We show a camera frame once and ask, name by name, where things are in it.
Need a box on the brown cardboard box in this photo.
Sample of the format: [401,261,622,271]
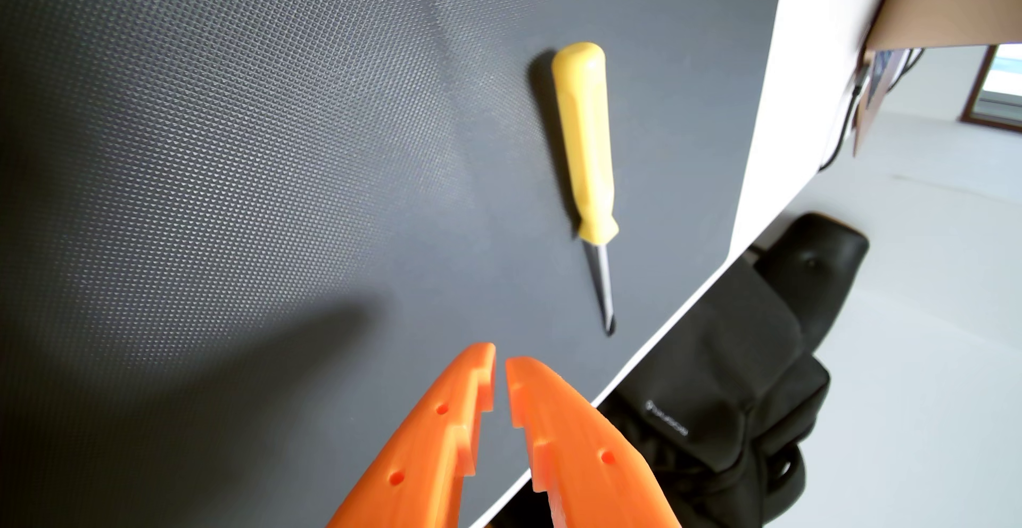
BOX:
[866,0,1022,52]

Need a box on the dark grey textured mat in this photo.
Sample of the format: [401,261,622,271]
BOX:
[0,0,787,528]

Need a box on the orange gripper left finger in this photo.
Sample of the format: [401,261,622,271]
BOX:
[326,342,498,528]

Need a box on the yellow handled screwdriver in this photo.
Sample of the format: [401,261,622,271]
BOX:
[551,41,620,336]

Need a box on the black cable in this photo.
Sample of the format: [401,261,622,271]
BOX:
[818,49,927,171]

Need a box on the brown window frame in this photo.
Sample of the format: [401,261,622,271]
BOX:
[960,43,1022,131]

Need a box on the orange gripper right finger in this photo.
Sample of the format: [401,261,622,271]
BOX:
[505,356,681,528]

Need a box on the black chair armrest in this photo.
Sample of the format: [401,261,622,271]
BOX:
[754,212,870,353]

